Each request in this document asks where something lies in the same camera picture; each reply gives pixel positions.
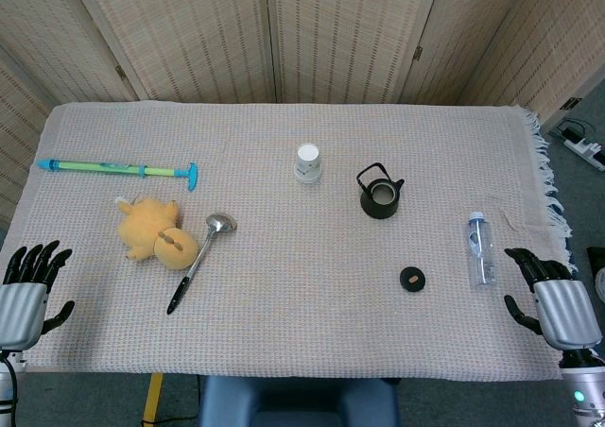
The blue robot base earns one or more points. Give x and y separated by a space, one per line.
298 401

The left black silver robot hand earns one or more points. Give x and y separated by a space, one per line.
21 304

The black box with white disc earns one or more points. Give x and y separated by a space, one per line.
596 271

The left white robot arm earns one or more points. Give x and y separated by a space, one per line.
5 389

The beige woven fringed tablecloth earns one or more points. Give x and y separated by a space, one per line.
302 313

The woven folding screen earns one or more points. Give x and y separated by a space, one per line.
331 35

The white paper cup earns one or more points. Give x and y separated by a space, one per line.
308 165

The clear plastic water bottle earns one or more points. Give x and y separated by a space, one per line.
481 252

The white power strip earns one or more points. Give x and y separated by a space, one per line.
586 150

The black teapot lid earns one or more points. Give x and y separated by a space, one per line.
412 279

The green blue water squirter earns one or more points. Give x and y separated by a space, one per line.
118 168

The yellow plush toy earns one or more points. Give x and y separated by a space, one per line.
156 233

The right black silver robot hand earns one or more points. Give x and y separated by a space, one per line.
565 311

